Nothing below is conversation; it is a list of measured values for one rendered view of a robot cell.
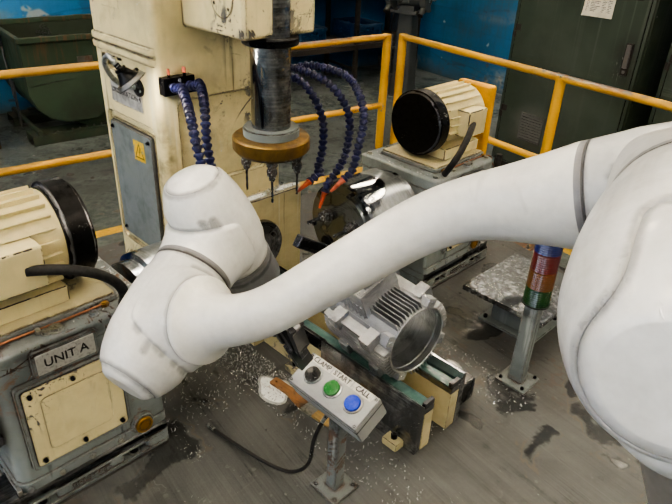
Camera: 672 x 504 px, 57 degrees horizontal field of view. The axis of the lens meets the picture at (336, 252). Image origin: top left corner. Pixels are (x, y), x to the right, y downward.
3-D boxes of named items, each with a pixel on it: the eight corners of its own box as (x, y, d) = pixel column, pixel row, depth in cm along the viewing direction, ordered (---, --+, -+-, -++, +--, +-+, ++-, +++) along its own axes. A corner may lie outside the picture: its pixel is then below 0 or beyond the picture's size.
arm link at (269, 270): (241, 224, 91) (256, 250, 95) (196, 266, 88) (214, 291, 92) (281, 247, 85) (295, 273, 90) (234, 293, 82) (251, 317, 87)
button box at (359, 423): (295, 392, 115) (286, 378, 112) (321, 364, 118) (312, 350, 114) (362, 444, 105) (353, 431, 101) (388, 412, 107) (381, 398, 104)
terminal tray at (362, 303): (331, 296, 137) (322, 275, 132) (365, 267, 141) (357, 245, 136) (367, 322, 129) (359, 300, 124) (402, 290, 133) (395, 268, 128)
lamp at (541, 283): (520, 285, 139) (524, 267, 137) (534, 275, 143) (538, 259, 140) (545, 296, 135) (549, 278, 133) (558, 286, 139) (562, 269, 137)
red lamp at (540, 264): (524, 267, 137) (528, 250, 134) (538, 259, 140) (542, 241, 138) (549, 278, 133) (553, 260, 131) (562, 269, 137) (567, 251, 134)
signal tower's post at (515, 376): (494, 378, 152) (527, 228, 132) (511, 364, 157) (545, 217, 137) (522, 395, 147) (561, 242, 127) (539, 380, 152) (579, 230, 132)
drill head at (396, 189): (288, 259, 176) (288, 178, 164) (383, 218, 202) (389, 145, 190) (350, 295, 161) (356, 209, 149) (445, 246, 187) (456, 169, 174)
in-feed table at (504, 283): (456, 319, 173) (462, 284, 168) (508, 286, 190) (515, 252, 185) (533, 361, 159) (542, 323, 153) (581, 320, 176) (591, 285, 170)
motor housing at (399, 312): (336, 348, 146) (312, 297, 133) (391, 298, 152) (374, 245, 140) (395, 395, 133) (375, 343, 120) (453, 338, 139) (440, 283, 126)
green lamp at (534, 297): (517, 301, 141) (520, 285, 139) (530, 292, 145) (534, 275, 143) (540, 312, 137) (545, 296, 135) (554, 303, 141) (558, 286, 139)
